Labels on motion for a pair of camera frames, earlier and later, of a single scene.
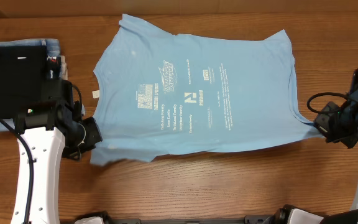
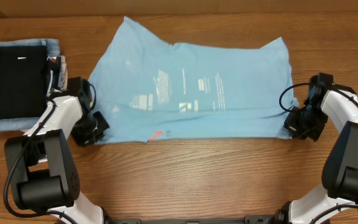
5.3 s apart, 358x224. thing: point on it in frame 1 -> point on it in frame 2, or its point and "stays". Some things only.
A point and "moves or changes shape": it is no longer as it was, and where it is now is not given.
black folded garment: x=13 y=76 stays
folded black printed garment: x=53 y=67 stays
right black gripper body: x=342 y=126 -> x=308 y=123
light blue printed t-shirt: x=155 y=92 moves or changes shape
